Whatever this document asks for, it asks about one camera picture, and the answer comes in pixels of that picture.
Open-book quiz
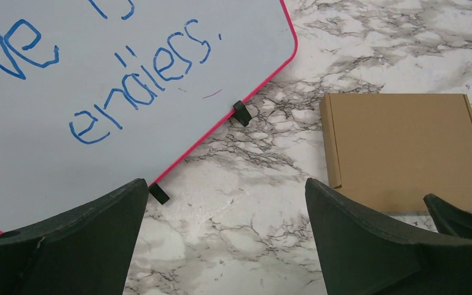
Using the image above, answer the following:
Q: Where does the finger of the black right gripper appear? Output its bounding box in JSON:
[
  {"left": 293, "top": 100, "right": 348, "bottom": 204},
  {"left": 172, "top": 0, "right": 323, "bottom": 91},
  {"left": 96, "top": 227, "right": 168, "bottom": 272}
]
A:
[{"left": 423, "top": 194, "right": 472, "bottom": 239}]

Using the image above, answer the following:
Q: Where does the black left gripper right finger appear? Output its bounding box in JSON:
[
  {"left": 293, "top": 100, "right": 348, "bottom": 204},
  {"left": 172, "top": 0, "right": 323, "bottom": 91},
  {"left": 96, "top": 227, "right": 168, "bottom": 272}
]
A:
[{"left": 305, "top": 178, "right": 472, "bottom": 294}]

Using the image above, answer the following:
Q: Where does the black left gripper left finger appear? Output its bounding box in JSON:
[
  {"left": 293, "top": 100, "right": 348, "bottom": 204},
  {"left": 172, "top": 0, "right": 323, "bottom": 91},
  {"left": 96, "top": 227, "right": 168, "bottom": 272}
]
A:
[{"left": 0, "top": 179, "right": 149, "bottom": 294}]

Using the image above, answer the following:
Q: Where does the brown cardboard box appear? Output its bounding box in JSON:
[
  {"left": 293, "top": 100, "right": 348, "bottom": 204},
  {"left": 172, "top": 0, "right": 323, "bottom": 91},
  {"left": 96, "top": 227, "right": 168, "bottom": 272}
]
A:
[{"left": 320, "top": 93, "right": 472, "bottom": 213}]

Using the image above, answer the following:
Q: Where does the black whiteboard clip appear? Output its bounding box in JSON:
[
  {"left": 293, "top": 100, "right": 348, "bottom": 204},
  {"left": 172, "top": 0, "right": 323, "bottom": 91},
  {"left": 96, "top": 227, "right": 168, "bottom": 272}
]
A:
[
  {"left": 148, "top": 183, "right": 170, "bottom": 205},
  {"left": 231, "top": 100, "right": 253, "bottom": 127}
]

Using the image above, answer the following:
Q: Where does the pink framed whiteboard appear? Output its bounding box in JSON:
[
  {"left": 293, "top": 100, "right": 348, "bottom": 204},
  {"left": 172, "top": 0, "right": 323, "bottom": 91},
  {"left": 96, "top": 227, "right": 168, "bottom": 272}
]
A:
[{"left": 0, "top": 1, "right": 297, "bottom": 232}]

